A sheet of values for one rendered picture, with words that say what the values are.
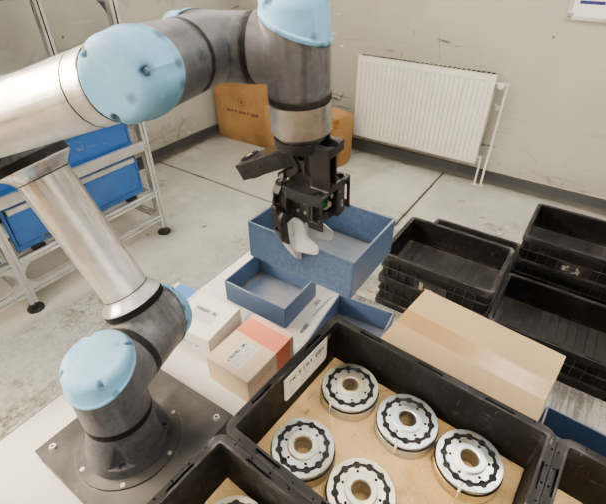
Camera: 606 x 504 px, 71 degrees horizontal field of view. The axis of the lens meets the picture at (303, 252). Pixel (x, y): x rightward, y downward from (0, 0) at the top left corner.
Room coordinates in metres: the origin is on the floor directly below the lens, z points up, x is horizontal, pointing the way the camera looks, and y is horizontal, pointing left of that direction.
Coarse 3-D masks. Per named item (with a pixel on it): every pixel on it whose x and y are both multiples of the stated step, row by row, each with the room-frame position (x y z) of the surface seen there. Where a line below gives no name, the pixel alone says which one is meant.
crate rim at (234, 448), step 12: (216, 444) 0.32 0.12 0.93; (228, 444) 0.32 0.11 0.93; (204, 456) 0.31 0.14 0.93; (240, 456) 0.31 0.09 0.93; (252, 456) 0.31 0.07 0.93; (192, 468) 0.29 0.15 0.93; (252, 468) 0.29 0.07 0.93; (264, 468) 0.29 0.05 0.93; (180, 480) 0.27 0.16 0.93; (264, 480) 0.27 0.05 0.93; (276, 480) 0.27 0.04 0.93; (168, 492) 0.26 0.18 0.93; (288, 492) 0.26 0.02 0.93
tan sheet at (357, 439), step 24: (336, 360) 0.55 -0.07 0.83; (312, 384) 0.50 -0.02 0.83; (312, 408) 0.45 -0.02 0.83; (336, 432) 0.40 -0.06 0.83; (360, 432) 0.40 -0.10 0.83; (336, 456) 0.36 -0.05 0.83; (360, 456) 0.36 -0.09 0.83; (384, 456) 0.36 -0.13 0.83; (408, 480) 0.32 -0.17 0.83; (432, 480) 0.32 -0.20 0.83; (504, 480) 0.32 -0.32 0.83
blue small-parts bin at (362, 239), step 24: (264, 216) 0.63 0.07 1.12; (336, 216) 0.67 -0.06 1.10; (360, 216) 0.64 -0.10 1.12; (384, 216) 0.62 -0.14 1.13; (264, 240) 0.57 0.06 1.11; (312, 240) 0.64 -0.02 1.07; (336, 240) 0.64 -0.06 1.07; (360, 240) 0.64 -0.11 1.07; (384, 240) 0.57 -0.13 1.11; (288, 264) 0.55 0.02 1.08; (312, 264) 0.52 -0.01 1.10; (336, 264) 0.50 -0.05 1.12; (360, 264) 0.50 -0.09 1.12; (336, 288) 0.50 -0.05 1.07
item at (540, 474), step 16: (336, 320) 0.57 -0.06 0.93; (320, 336) 0.53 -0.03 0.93; (368, 336) 0.54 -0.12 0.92; (304, 352) 0.49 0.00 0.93; (400, 352) 0.49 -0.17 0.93; (288, 368) 0.46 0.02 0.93; (432, 368) 0.46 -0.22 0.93; (272, 384) 0.43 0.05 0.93; (464, 384) 0.43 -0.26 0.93; (256, 400) 0.40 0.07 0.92; (480, 400) 0.40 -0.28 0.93; (496, 400) 0.40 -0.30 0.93; (240, 416) 0.37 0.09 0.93; (512, 416) 0.37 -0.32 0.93; (240, 432) 0.34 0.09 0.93; (544, 432) 0.34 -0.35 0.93; (256, 448) 0.32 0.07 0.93; (544, 448) 0.32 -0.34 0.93; (272, 464) 0.29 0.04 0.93; (544, 464) 0.29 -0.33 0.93; (288, 480) 0.27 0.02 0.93; (544, 480) 0.27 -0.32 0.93; (304, 496) 0.25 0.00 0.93; (320, 496) 0.25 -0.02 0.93; (528, 496) 0.25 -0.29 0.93
